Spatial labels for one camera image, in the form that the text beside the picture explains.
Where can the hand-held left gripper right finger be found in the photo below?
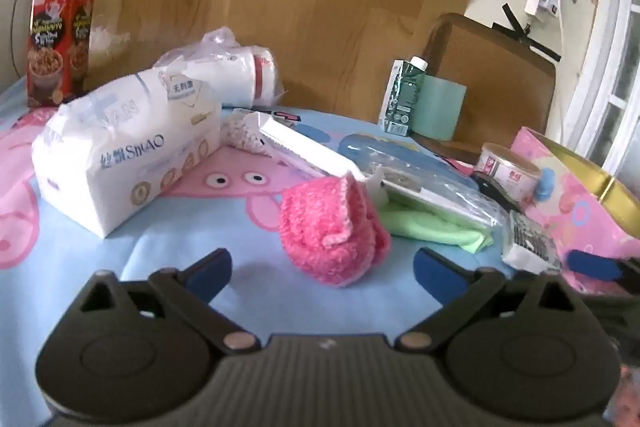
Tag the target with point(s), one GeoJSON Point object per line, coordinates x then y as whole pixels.
{"type": "Point", "coordinates": [435, 269]}

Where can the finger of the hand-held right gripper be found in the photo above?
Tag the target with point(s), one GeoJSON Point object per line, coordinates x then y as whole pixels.
{"type": "Point", "coordinates": [595, 264]}

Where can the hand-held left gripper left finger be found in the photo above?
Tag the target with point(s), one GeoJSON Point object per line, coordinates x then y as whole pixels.
{"type": "Point", "coordinates": [212, 272]}

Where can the green cloth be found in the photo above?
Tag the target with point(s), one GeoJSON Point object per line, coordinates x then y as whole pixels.
{"type": "Point", "coordinates": [435, 227]}

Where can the white wet wipes pack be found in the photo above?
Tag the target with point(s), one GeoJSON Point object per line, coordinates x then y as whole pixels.
{"type": "Point", "coordinates": [530, 244]}

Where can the pink knitted cloth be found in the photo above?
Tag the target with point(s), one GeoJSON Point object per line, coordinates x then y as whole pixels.
{"type": "Point", "coordinates": [325, 237]}

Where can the blue cartoon printed blanket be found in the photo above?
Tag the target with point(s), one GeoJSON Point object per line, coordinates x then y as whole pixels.
{"type": "Point", "coordinates": [150, 257]}

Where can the clear plastic bag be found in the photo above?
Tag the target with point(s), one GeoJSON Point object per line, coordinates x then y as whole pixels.
{"type": "Point", "coordinates": [440, 189]}

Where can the black plastic object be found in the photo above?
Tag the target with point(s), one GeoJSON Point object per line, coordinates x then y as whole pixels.
{"type": "Point", "coordinates": [492, 192]}

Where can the small pink-label can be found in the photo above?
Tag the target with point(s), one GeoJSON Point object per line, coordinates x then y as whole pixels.
{"type": "Point", "coordinates": [510, 172]}

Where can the translucent blue plastic case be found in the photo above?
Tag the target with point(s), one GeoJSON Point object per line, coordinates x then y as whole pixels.
{"type": "Point", "coordinates": [365, 149]}

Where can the white knitted cloth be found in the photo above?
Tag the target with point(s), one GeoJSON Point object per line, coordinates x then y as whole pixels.
{"type": "Point", "coordinates": [240, 134]}

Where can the long white box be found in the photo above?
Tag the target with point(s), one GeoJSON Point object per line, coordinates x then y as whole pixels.
{"type": "Point", "coordinates": [310, 147]}

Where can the white tissue pack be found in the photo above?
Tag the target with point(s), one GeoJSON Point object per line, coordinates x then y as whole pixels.
{"type": "Point", "coordinates": [115, 147]}

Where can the green drink carton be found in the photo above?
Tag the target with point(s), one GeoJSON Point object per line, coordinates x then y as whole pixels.
{"type": "Point", "coordinates": [402, 97]}

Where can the plastic bag of paper cups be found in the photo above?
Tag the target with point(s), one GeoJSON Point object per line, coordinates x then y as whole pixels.
{"type": "Point", "coordinates": [235, 72]}

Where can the brown cardboard box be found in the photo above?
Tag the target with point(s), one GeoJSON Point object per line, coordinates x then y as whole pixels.
{"type": "Point", "coordinates": [500, 67]}

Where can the red snack box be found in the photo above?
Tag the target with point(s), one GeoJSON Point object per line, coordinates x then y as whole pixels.
{"type": "Point", "coordinates": [52, 42]}

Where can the white window frame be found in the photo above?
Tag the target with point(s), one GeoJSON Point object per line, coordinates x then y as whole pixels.
{"type": "Point", "coordinates": [600, 37]}

